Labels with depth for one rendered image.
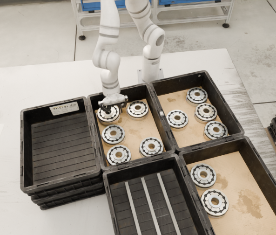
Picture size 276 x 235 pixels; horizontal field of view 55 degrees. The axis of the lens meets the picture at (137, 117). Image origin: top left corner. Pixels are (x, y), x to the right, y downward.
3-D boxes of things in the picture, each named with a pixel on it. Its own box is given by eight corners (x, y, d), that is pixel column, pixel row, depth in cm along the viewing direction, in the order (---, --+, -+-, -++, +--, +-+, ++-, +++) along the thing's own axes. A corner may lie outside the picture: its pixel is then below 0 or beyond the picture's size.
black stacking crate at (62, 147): (29, 125, 129) (20, 110, 120) (90, 111, 133) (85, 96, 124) (31, 203, 106) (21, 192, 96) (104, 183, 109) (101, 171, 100)
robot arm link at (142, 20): (136, -11, 107) (153, 0, 103) (152, 27, 132) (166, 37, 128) (121, 6, 107) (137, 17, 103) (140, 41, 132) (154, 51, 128)
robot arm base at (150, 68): (140, 71, 151) (141, 48, 137) (156, 70, 152) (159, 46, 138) (142, 83, 146) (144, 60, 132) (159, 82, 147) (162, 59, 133)
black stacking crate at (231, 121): (148, 98, 137) (148, 82, 128) (202, 86, 141) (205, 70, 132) (174, 165, 114) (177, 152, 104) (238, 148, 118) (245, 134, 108)
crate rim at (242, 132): (148, 85, 129) (148, 81, 127) (205, 72, 133) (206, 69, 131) (176, 155, 106) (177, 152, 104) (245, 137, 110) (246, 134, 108)
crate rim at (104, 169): (87, 98, 125) (85, 95, 123) (148, 85, 129) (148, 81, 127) (102, 174, 102) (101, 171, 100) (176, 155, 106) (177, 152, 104)
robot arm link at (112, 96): (104, 106, 108) (101, 96, 103) (99, 86, 115) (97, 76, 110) (125, 101, 109) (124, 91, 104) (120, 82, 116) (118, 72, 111)
